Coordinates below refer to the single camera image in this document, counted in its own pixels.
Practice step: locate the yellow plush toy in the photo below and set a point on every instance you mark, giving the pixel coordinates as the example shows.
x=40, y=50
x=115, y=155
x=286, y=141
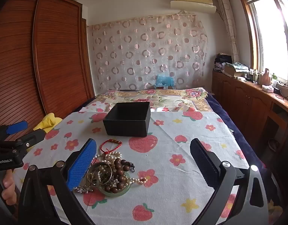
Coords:
x=49, y=120

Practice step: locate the dark slipper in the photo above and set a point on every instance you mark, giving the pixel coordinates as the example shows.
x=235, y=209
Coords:
x=274, y=144

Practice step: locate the small cardboard box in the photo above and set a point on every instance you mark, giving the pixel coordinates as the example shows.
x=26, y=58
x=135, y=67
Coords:
x=165, y=88

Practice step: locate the blue plastic bag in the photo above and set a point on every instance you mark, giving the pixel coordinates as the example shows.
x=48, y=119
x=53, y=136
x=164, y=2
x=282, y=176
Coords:
x=164, y=79

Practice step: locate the strawberry printed white cloth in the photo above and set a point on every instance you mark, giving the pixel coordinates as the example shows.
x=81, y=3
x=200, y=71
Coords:
x=172, y=192

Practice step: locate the brown wooden slatted wardrobe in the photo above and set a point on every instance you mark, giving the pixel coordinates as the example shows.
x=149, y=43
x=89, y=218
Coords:
x=52, y=63

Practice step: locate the long wooden cabinet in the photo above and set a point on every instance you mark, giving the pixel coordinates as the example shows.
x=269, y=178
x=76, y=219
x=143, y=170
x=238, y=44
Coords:
x=242, y=98

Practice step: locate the white air conditioner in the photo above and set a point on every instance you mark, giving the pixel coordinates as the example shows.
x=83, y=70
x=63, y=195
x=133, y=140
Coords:
x=193, y=3

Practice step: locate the person's left hand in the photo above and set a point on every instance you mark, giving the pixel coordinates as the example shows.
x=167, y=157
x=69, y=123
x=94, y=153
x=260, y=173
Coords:
x=8, y=186

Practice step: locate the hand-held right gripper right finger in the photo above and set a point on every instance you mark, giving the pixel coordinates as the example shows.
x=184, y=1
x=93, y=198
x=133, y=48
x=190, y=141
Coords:
x=203, y=161

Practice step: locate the floral printed blanket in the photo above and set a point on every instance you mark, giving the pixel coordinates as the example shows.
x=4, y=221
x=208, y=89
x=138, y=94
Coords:
x=134, y=98

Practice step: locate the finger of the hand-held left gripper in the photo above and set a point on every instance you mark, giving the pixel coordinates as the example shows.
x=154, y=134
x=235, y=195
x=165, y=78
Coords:
x=16, y=126
x=32, y=136

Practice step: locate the pale green jade bangle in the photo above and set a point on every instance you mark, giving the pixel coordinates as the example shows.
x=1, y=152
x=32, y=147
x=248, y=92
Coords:
x=125, y=189

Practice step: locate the circle patterned wall curtain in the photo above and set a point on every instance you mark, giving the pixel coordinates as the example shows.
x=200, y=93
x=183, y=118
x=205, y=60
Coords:
x=146, y=51

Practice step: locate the white tissue packet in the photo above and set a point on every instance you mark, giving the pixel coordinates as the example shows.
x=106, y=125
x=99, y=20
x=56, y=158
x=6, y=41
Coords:
x=267, y=88

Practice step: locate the white power strip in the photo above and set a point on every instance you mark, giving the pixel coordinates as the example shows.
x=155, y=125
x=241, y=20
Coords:
x=285, y=86

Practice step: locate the pile of dark clothes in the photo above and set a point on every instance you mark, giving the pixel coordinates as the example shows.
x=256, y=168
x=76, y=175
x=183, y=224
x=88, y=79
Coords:
x=222, y=59

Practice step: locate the patterned window curtain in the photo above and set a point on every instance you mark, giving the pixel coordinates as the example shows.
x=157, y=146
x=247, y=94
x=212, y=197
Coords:
x=229, y=28

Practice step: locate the black cardboard box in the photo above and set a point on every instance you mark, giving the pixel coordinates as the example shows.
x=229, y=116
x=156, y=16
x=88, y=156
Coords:
x=127, y=121

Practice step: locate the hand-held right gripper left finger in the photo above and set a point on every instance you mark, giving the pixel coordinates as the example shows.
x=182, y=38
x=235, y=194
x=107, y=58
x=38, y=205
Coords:
x=80, y=166

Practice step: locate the wooden framed window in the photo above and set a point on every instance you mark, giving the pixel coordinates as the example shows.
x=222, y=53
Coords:
x=268, y=32

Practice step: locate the gold metal bangle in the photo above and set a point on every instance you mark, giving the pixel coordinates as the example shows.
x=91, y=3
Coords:
x=104, y=165

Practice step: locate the green capped bottle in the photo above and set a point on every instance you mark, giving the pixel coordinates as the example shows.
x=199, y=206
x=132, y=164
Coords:
x=274, y=79

